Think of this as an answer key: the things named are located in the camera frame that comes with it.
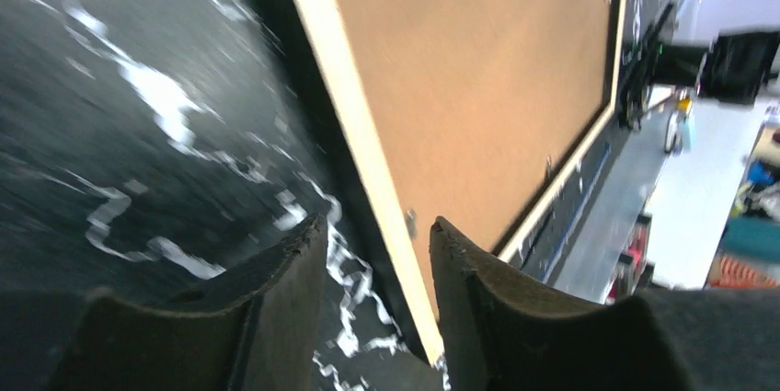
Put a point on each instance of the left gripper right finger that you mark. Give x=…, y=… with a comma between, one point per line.
x=504, y=330

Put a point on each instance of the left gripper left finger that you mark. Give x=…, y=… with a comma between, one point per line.
x=254, y=327

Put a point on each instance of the brown backing board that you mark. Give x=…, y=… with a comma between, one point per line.
x=474, y=99

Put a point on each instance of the wooden picture frame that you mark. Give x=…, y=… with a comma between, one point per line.
x=324, y=72

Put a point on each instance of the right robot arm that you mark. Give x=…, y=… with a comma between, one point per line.
x=732, y=69

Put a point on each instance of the metal turn clip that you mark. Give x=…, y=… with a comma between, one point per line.
x=411, y=221

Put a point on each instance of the aluminium rail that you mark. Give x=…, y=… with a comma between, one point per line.
x=595, y=237

